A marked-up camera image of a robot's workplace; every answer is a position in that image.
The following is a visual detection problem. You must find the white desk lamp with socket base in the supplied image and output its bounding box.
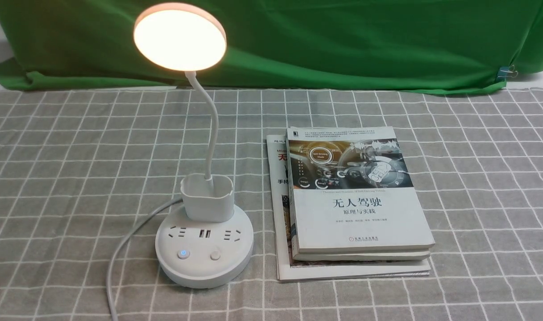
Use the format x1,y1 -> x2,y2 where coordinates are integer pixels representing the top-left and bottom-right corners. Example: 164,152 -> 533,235
133,3 -> 254,289

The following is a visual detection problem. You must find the white self-driving textbook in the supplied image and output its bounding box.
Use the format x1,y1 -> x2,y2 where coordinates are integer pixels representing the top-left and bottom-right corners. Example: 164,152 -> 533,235
286,127 -> 436,255

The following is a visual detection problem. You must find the magazine under the books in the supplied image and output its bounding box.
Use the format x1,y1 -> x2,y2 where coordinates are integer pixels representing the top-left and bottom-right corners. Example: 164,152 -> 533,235
266,135 -> 431,282

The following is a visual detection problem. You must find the green backdrop cloth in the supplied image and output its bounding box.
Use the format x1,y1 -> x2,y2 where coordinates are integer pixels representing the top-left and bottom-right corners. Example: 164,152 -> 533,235
0,0 -> 543,95

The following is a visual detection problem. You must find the grey checked tablecloth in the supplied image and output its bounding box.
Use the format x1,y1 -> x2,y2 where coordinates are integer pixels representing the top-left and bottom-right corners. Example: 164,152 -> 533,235
0,89 -> 543,321

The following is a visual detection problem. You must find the blue binder clip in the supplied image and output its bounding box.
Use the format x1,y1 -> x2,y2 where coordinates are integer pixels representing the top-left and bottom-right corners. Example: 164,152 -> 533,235
495,65 -> 519,82

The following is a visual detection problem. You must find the white lamp power cable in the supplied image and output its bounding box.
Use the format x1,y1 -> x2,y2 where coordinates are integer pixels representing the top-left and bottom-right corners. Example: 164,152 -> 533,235
106,198 -> 183,321

